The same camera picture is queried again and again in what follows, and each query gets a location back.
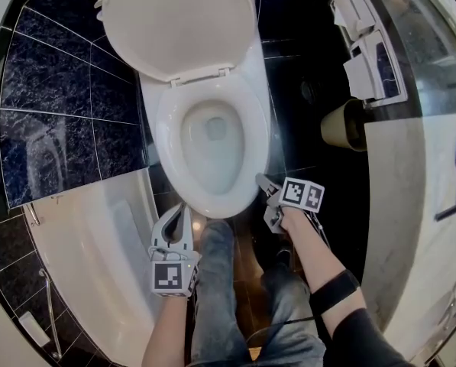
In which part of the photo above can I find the person's left leg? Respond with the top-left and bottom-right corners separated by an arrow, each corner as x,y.
189,219 -> 251,367

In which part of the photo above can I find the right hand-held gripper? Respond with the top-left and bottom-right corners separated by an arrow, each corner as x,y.
256,173 -> 325,235

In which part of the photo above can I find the person's right forearm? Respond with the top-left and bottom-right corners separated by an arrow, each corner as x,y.
280,208 -> 366,336

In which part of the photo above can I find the person's right leg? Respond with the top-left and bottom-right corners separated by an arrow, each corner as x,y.
246,261 -> 326,367

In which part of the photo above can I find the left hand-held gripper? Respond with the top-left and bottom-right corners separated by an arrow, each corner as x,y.
148,203 -> 202,300

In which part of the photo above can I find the white soap dish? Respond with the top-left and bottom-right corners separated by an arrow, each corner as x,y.
18,310 -> 51,348

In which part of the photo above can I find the person's left forearm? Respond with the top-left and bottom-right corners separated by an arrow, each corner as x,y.
141,294 -> 198,367

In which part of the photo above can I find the chrome sink faucet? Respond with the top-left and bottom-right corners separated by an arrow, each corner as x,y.
439,300 -> 456,332

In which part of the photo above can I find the person's right black sleeve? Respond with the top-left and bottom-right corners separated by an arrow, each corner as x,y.
336,307 -> 416,367

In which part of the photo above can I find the white bathtub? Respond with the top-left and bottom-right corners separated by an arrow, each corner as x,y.
21,166 -> 198,367

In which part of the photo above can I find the chrome toilet paper holder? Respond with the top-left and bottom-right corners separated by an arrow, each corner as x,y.
328,0 -> 409,109

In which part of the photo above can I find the person's black shoe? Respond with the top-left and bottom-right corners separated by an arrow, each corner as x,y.
275,245 -> 294,267

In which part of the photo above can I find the white toilet lid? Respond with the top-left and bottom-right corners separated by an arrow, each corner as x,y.
102,0 -> 257,88

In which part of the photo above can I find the beige waste bin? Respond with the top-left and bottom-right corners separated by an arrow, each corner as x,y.
321,98 -> 370,152

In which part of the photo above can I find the chrome tub faucet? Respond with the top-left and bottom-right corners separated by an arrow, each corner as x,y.
24,200 -> 44,227

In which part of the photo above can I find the chrome grab bar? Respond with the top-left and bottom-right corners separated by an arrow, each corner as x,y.
38,268 -> 63,360

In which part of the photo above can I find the person's leg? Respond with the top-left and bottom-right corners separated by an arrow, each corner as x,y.
189,219 -> 251,367
246,261 -> 326,367

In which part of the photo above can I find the white toilet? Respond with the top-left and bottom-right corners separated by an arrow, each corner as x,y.
95,0 -> 277,221
154,73 -> 271,220

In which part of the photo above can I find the marble vanity counter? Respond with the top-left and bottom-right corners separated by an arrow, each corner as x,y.
328,0 -> 456,367

